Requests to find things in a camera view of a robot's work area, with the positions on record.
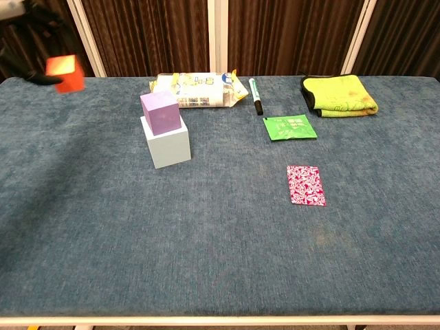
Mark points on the folded lime green cloth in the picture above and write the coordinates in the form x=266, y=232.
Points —
x=338, y=94

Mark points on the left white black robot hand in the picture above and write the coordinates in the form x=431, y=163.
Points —
x=24, y=44

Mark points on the blue fabric table cover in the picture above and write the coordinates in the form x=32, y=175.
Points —
x=206, y=240

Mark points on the green white marker pen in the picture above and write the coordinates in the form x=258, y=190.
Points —
x=256, y=96

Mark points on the large light blue cube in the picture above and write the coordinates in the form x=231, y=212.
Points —
x=170, y=148

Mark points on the white table frame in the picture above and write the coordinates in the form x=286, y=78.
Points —
x=220, y=321

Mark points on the white partition frame post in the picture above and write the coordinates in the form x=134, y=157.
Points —
x=218, y=34
x=359, y=34
x=85, y=34

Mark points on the green sachet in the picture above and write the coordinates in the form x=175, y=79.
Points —
x=290, y=128

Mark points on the pink white patterned card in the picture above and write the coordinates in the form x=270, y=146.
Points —
x=306, y=185

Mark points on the small orange cube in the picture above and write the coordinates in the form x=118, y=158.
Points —
x=67, y=74

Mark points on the yellow white snack packet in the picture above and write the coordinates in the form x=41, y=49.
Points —
x=203, y=87

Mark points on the purple cube block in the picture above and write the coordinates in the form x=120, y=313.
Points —
x=161, y=113

